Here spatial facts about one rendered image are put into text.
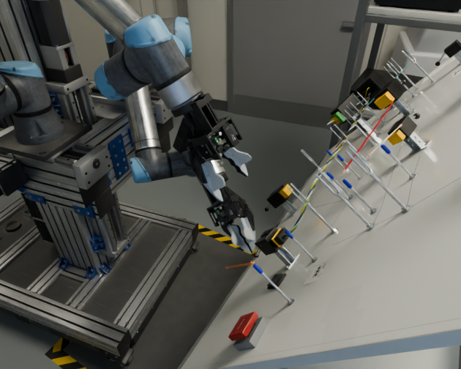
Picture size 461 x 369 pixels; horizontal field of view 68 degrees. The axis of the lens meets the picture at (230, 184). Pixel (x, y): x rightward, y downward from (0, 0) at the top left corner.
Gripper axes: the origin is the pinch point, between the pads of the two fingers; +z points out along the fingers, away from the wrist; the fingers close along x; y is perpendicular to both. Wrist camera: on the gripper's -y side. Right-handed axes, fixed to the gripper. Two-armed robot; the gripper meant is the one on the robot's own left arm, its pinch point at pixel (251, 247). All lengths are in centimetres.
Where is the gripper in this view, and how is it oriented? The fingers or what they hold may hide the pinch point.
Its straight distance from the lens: 90.2
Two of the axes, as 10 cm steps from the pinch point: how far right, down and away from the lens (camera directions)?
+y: -3.2, 0.0, -9.5
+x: 8.4, -4.7, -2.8
